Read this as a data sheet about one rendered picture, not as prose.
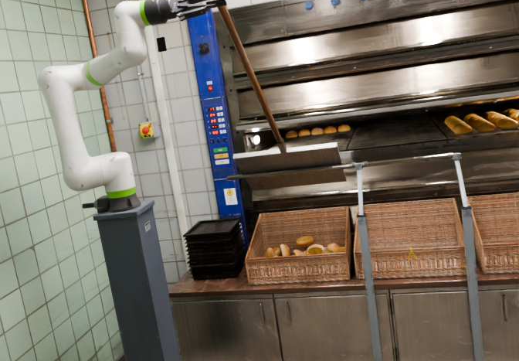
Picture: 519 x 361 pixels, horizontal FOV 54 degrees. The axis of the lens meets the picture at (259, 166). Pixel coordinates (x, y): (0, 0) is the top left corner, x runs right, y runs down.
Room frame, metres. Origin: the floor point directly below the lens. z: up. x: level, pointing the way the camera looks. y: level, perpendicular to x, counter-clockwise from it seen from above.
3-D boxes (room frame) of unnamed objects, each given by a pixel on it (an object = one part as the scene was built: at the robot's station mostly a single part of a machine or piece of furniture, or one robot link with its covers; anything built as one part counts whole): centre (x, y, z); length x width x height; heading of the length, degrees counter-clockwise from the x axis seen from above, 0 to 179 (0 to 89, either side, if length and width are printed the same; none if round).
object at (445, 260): (2.67, -0.74, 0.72); 0.56 x 0.49 x 0.28; 74
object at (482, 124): (3.21, -1.47, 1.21); 0.61 x 0.48 x 0.06; 165
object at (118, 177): (2.23, 0.63, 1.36); 0.16 x 0.13 x 0.19; 128
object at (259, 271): (2.82, -0.17, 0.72); 0.56 x 0.49 x 0.28; 76
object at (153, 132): (3.27, 0.66, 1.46); 0.10 x 0.07 x 0.10; 75
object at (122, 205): (2.25, 0.68, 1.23); 0.26 x 0.15 x 0.06; 79
